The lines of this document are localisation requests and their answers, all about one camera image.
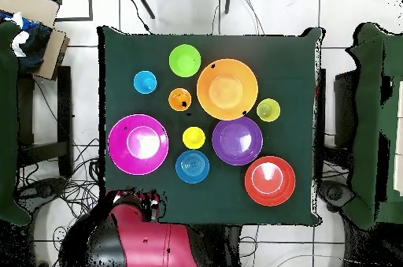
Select black metal frame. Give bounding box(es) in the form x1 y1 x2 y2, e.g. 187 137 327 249
46 0 94 23

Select large pink plastic bowl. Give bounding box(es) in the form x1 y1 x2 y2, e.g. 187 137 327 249
107 113 170 176

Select dark green table cloth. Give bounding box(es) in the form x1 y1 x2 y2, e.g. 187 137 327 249
97 25 325 227

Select pale yellow-green plastic cup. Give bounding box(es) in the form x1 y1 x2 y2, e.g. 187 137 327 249
255 98 282 123

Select small blue plastic bowl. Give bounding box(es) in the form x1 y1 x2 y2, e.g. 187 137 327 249
175 149 211 185

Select orange plastic cup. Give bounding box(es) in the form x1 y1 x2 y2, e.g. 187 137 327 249
167 87 193 113

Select brown cardboard box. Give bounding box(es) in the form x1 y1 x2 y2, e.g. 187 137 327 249
0 0 71 81

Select large orange plastic bowl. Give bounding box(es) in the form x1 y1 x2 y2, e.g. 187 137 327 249
196 57 260 121

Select blue and white clothes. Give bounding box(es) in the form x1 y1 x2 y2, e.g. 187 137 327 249
0 11 54 74

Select red plastic bowl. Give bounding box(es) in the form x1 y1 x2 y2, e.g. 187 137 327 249
244 155 297 207

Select purple plastic bowl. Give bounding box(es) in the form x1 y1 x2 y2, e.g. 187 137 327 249
211 116 264 167

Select tangle of floor cables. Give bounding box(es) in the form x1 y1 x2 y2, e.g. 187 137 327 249
15 137 105 267

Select green cloth covered table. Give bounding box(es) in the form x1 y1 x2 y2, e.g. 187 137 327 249
344 22 403 230
0 20 32 227

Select black wooden stool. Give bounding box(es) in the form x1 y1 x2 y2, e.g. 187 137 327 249
17 65 73 180

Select blue plastic cup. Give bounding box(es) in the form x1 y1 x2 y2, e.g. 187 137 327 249
132 70 158 95

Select black cable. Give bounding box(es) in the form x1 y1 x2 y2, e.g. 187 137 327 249
124 0 153 34

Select yellow plastic cup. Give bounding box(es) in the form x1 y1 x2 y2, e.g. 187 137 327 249
181 125 206 150

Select small green plastic bowl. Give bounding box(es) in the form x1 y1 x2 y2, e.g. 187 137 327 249
168 43 202 78

